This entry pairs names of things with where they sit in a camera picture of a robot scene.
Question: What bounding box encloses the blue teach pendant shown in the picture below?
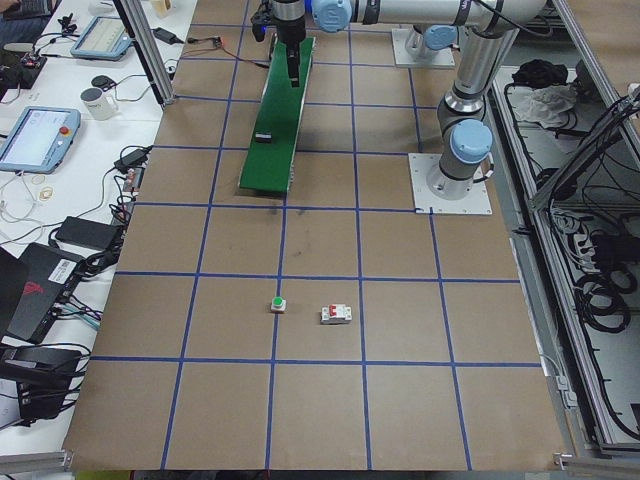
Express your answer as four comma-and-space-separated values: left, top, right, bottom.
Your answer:
1, 106, 81, 174
70, 16, 132, 61

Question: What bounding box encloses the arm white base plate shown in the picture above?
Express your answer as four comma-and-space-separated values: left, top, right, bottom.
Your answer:
408, 153, 492, 215
392, 28, 455, 70

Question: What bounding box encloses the near blue teach pendant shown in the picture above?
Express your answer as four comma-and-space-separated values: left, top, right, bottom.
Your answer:
1, 106, 81, 174

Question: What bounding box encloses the black power adapter brick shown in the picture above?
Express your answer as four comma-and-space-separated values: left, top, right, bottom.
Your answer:
55, 216, 122, 251

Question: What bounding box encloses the white mug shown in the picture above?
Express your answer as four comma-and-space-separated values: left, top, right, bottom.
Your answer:
80, 87, 119, 121

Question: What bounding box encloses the white red circuit breaker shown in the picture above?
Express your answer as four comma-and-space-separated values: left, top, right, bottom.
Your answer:
320, 303, 352, 325

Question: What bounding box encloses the green push button switch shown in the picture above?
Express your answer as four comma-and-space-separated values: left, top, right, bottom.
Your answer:
270, 296, 287, 313

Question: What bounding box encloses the black laptop with red logo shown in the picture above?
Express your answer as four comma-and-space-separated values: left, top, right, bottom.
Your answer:
1, 243, 84, 344

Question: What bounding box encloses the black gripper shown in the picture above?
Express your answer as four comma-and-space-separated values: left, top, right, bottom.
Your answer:
272, 0, 306, 88

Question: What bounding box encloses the aluminium frame post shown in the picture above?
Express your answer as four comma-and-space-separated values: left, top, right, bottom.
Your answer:
114, 0, 175, 108

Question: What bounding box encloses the green conveyor belt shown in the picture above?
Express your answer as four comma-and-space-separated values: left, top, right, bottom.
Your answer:
239, 37, 315, 194

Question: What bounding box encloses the red black sensor wire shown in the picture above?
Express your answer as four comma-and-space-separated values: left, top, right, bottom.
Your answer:
187, 35, 272, 69

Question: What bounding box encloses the dark brown cylindrical capacitor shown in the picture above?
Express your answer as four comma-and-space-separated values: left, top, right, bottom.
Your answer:
254, 132, 272, 143

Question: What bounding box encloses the white crumpled cloth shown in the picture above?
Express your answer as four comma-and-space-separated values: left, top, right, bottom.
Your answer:
515, 85, 577, 128

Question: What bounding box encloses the far blue teach pendant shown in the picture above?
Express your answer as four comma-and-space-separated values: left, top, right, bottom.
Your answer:
70, 16, 132, 61

